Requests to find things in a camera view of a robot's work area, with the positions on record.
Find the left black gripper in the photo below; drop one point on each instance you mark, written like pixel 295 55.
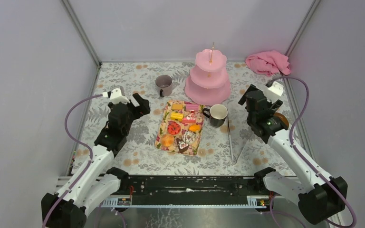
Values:
pixel 129 107

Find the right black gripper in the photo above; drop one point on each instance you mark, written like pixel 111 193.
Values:
pixel 243 100

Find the purple mug black handle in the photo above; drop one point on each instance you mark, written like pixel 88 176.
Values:
pixel 164 85

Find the black mug white inside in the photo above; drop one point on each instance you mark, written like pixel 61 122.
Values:
pixel 217 114

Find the brown wooden saucer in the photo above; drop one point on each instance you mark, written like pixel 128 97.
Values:
pixel 283 119

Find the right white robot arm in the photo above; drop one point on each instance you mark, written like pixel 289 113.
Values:
pixel 317 194

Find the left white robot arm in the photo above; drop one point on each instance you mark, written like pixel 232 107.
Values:
pixel 70 206

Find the pink cloth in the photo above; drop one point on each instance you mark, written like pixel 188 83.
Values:
pixel 268 63

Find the tan biscuit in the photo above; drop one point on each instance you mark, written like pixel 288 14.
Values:
pixel 177 107

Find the yellow roll cake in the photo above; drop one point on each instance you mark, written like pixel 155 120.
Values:
pixel 175 116

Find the red donut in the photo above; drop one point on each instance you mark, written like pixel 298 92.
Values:
pixel 173 128

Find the orange round pastry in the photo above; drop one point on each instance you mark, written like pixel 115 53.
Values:
pixel 167 140

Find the floral dessert tray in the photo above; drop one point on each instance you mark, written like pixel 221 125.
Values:
pixel 193 148

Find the pink three-tier cake stand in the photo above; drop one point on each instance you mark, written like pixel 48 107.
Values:
pixel 208 82

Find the pink wafer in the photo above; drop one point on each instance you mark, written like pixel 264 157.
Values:
pixel 192 107

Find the strawberry cream cake slice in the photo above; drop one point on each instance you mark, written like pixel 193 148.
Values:
pixel 190 118

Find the chocolate drizzle donut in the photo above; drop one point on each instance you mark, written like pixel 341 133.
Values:
pixel 189 137

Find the orange tart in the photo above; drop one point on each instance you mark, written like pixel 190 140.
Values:
pixel 195 128

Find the floral tablecloth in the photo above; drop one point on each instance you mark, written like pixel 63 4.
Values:
pixel 139 155

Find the chocolate cake piece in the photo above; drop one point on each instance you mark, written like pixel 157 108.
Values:
pixel 182 145

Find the metal tongs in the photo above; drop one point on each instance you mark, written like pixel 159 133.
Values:
pixel 239 134

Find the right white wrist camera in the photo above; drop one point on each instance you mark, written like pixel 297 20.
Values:
pixel 274 91

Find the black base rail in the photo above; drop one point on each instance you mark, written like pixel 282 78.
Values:
pixel 189 192

